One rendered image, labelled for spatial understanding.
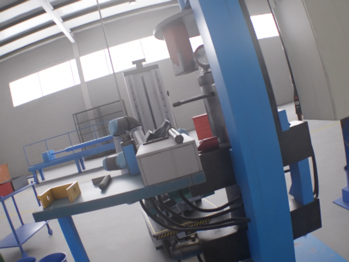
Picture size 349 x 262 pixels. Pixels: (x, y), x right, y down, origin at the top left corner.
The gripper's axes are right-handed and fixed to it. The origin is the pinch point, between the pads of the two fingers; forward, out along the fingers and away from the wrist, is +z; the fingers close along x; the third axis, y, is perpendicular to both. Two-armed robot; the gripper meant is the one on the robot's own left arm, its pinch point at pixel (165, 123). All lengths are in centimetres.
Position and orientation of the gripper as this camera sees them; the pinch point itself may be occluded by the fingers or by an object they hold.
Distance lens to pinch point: 165.0
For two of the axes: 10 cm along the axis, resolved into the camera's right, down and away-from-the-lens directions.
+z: 5.1, -8.5, -1.1
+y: -3.3, -3.1, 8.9
